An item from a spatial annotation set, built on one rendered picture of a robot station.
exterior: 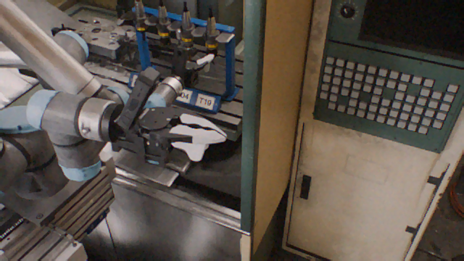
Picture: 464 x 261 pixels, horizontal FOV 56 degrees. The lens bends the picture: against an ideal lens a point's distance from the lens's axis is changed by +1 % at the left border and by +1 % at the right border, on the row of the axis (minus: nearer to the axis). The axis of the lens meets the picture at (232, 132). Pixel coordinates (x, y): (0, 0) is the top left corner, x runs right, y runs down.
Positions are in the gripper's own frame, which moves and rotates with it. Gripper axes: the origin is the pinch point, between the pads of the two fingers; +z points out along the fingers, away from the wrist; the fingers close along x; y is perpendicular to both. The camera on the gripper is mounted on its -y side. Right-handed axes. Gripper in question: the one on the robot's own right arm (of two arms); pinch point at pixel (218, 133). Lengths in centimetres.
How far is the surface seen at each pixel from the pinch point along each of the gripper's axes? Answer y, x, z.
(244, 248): 82, -48, -3
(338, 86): 28, -79, 19
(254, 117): 20.6, -38.9, -1.8
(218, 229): 78, -50, -14
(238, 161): 69, -80, -15
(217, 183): 78, -74, -22
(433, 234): 140, -140, 86
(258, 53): 0.9, -36.3, -1.5
